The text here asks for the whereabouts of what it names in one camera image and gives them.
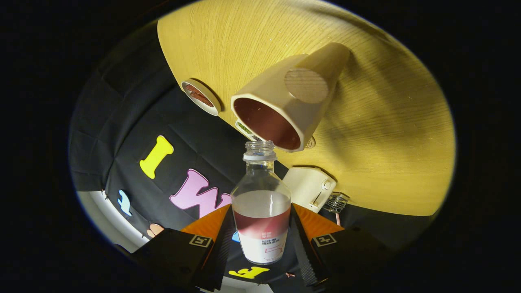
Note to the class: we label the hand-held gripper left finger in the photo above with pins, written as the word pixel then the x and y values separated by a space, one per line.
pixel 222 252

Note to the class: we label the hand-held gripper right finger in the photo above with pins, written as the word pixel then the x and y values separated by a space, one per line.
pixel 303 252

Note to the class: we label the clear juice bottle pink label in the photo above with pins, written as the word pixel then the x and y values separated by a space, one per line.
pixel 262 228

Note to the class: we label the round wooden coaster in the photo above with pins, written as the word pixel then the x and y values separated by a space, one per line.
pixel 311 142

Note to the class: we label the white toaster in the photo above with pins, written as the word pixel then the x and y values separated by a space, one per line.
pixel 305 187

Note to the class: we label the white divided dish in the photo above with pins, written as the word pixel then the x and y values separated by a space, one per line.
pixel 244 128

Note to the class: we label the wooden table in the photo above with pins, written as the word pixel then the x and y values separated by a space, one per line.
pixel 386 154

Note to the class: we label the white round plate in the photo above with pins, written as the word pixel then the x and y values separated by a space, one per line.
pixel 211 99

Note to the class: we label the red meat piece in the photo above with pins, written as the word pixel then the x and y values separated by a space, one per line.
pixel 203 100
pixel 193 91

